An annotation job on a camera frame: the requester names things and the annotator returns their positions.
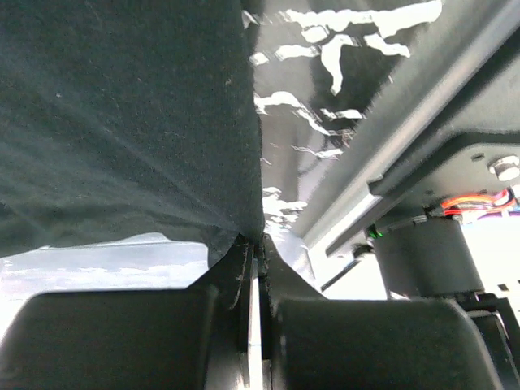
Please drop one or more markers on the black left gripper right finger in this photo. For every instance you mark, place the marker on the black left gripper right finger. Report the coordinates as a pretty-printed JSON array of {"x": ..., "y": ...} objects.
[{"x": 311, "y": 342}]

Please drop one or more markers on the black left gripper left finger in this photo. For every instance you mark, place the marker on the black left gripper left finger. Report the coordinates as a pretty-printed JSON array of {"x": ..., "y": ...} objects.
[{"x": 191, "y": 338}]

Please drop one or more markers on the black t shirt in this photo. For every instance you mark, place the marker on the black t shirt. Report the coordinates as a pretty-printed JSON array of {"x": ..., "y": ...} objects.
[{"x": 120, "y": 118}]

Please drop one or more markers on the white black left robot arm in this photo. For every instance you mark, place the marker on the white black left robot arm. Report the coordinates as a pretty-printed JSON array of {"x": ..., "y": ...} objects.
[{"x": 431, "y": 260}]

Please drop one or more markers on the black marble pattern mat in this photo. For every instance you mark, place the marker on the black marble pattern mat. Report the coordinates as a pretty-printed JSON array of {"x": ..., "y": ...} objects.
[{"x": 317, "y": 67}]

